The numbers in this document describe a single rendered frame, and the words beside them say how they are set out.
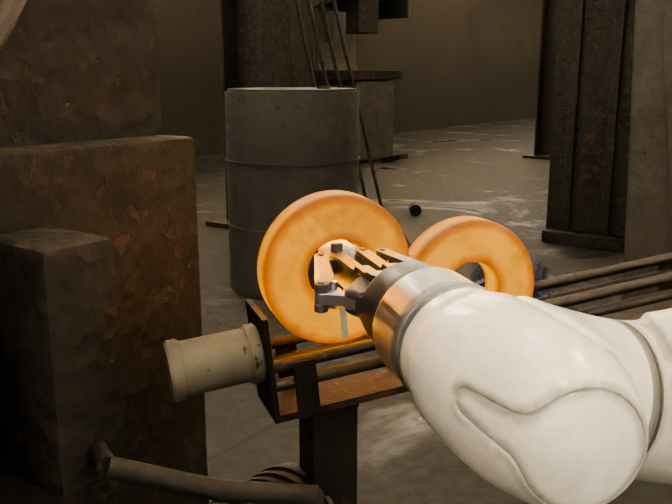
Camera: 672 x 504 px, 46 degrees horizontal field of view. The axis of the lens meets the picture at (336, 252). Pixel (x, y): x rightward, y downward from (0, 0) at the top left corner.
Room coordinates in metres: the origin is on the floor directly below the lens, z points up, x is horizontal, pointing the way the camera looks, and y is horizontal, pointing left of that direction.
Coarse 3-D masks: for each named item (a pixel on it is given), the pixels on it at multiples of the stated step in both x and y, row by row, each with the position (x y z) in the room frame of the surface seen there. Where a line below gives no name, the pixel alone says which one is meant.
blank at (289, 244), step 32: (320, 192) 0.77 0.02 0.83; (352, 192) 0.78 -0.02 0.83; (288, 224) 0.73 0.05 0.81; (320, 224) 0.74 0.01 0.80; (352, 224) 0.75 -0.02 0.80; (384, 224) 0.76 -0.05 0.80; (288, 256) 0.73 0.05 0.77; (288, 288) 0.73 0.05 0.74; (288, 320) 0.73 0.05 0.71; (320, 320) 0.75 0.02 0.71; (352, 320) 0.76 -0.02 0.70
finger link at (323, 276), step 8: (320, 256) 0.70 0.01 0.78; (320, 264) 0.68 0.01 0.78; (328, 264) 0.68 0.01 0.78; (320, 272) 0.65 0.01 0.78; (328, 272) 0.65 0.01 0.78; (320, 280) 0.63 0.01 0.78; (328, 280) 0.63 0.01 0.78; (320, 288) 0.62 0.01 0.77; (328, 288) 0.62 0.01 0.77; (320, 312) 0.62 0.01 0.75
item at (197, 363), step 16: (208, 336) 0.72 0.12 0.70; (224, 336) 0.72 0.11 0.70; (240, 336) 0.72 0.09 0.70; (256, 336) 0.72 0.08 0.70; (176, 352) 0.70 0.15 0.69; (192, 352) 0.70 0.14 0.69; (208, 352) 0.70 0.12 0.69; (224, 352) 0.71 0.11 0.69; (240, 352) 0.71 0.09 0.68; (256, 352) 0.71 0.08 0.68; (176, 368) 0.69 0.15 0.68; (192, 368) 0.69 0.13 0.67; (208, 368) 0.70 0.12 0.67; (224, 368) 0.70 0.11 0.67; (240, 368) 0.71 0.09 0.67; (256, 368) 0.71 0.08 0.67; (176, 384) 0.68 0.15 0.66; (192, 384) 0.69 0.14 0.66; (208, 384) 0.70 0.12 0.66; (224, 384) 0.71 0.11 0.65; (176, 400) 0.70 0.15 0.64
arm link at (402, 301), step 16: (416, 272) 0.55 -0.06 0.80; (432, 272) 0.55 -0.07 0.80; (448, 272) 0.55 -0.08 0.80; (400, 288) 0.54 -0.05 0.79; (416, 288) 0.53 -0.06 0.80; (432, 288) 0.52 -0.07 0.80; (448, 288) 0.52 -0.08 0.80; (480, 288) 0.52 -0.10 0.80; (384, 304) 0.54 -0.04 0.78; (400, 304) 0.53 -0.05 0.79; (416, 304) 0.51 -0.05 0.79; (384, 320) 0.53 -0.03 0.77; (400, 320) 0.51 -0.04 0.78; (384, 336) 0.53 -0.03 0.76; (400, 336) 0.51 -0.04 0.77; (384, 352) 0.53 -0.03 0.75
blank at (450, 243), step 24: (432, 240) 0.78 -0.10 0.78; (456, 240) 0.79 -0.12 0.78; (480, 240) 0.80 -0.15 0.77; (504, 240) 0.81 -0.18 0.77; (432, 264) 0.78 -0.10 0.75; (456, 264) 0.79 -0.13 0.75; (480, 264) 0.83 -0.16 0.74; (504, 264) 0.81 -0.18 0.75; (528, 264) 0.82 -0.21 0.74; (504, 288) 0.81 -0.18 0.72; (528, 288) 0.82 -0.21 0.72
